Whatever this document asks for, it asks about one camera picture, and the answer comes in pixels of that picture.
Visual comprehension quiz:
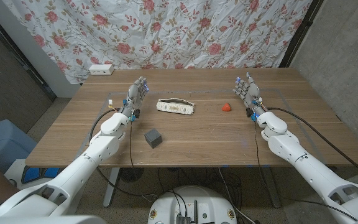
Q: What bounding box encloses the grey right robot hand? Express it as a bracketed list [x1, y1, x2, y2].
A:
[232, 72, 269, 122]

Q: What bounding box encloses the blue plastic bin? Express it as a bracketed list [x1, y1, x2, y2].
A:
[0, 119, 39, 174]

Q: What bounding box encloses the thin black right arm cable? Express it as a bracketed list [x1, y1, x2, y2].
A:
[253, 121, 272, 190]

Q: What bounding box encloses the white table leg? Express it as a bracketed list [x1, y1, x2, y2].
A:
[103, 167, 121, 208]

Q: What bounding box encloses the black backdrop stand pole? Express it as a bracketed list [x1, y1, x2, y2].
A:
[278, 0, 324, 68]

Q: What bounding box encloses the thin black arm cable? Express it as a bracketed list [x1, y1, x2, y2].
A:
[129, 119, 135, 169]
[253, 121, 272, 190]

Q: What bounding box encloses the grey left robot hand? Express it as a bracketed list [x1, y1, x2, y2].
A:
[118, 76, 150, 122]

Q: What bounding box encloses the black round floor foot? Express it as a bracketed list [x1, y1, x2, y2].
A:
[119, 167, 145, 183]

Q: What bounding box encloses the gray block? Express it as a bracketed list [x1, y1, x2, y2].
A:
[144, 128, 163, 149]

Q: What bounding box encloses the grey table leg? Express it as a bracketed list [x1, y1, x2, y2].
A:
[261, 166, 282, 208]

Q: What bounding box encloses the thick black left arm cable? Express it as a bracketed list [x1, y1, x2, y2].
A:
[88, 108, 160, 200]

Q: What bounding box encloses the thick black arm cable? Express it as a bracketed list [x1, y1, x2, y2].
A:
[88, 108, 160, 200]
[267, 107, 358, 184]

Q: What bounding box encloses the cream patterned pen bag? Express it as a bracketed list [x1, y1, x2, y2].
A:
[155, 98, 196, 116]

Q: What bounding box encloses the white power strip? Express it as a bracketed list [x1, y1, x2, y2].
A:
[88, 63, 115, 76]

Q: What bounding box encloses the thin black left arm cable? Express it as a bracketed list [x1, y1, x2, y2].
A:
[129, 119, 135, 169]

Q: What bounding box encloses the floral backdrop cloth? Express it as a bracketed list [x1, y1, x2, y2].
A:
[1, 0, 313, 85]

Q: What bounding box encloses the white floor cable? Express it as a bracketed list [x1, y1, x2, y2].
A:
[218, 167, 256, 224]

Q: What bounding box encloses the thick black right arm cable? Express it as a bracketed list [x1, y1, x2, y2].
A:
[267, 107, 358, 184]

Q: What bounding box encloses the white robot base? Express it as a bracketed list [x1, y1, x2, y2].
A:
[147, 185, 238, 224]

